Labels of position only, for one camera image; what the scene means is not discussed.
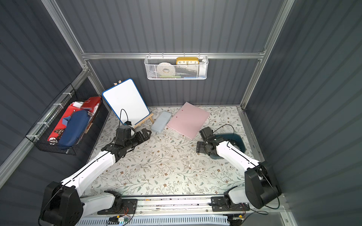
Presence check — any teal plastic storage box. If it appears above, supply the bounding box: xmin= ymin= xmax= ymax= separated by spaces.
xmin=209 ymin=133 xmax=246 ymax=162

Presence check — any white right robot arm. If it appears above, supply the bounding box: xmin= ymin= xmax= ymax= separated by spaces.
xmin=196 ymin=127 xmax=282 ymax=209

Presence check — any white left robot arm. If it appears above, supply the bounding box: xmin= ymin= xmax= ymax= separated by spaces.
xmin=38 ymin=129 xmax=152 ymax=226

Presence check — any light blue pencil case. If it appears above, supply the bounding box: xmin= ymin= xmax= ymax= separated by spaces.
xmin=151 ymin=111 xmax=172 ymax=133

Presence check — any pink folder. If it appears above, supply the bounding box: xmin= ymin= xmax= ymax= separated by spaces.
xmin=167 ymin=102 xmax=210 ymax=139

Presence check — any floral table mat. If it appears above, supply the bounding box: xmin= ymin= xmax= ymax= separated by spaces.
xmin=83 ymin=106 xmax=255 ymax=196

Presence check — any blue framed whiteboard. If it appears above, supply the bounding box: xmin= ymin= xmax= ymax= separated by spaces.
xmin=101 ymin=78 xmax=151 ymax=127

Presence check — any navy blue pouch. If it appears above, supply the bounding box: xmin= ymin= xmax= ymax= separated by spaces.
xmin=58 ymin=110 xmax=90 ymax=150

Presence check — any red package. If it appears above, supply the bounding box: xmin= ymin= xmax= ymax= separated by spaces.
xmin=47 ymin=97 xmax=101 ymax=147

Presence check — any white tape roll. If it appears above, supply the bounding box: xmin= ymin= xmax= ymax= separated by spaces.
xmin=156 ymin=62 xmax=176 ymax=76

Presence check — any yellow clock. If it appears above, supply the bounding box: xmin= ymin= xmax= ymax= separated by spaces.
xmin=176 ymin=57 xmax=199 ymax=65

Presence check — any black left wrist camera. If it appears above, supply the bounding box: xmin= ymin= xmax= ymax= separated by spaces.
xmin=115 ymin=121 xmax=135 ymax=144

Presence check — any black wire side basket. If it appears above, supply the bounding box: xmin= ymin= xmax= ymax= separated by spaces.
xmin=26 ymin=86 xmax=107 ymax=155

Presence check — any white wire wall basket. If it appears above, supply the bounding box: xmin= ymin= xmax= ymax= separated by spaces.
xmin=144 ymin=55 xmax=209 ymax=80

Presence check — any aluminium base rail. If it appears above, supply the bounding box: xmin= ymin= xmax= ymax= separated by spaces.
xmin=76 ymin=195 xmax=297 ymax=226

